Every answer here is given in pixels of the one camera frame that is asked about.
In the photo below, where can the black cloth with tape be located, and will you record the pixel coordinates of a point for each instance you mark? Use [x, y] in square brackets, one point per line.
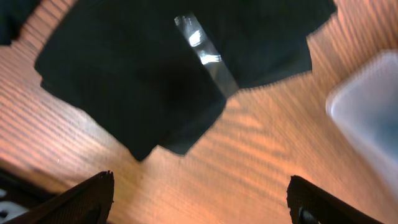
[159, 73]

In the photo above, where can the clear plastic storage bin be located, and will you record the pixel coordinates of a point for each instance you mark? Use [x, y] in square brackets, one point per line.
[364, 108]

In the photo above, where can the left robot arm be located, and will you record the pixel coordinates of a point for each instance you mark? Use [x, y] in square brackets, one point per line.
[19, 196]

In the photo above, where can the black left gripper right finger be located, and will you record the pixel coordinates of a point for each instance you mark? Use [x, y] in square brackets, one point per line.
[310, 204]

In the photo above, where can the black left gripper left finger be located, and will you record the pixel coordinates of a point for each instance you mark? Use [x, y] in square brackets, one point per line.
[86, 203]

